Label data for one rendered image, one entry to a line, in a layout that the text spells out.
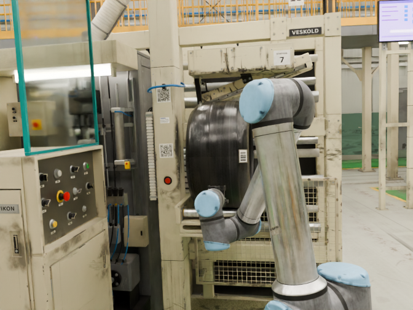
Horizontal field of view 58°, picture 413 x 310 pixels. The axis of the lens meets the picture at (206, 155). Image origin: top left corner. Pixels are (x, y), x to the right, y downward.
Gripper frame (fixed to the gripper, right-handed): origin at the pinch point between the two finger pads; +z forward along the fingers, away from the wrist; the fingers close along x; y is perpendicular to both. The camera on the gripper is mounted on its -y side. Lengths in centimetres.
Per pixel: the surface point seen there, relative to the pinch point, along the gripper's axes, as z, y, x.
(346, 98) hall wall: 1000, 206, -246
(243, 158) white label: 3.7, 18.6, -10.5
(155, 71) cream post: 17, 65, 35
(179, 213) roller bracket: 14.6, -8.0, 22.9
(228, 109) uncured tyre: 11.7, 42.4, -3.2
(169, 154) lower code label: 22.3, 21.7, 29.7
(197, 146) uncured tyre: 2.3, 24.8, 10.7
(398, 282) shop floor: 158, -82, -122
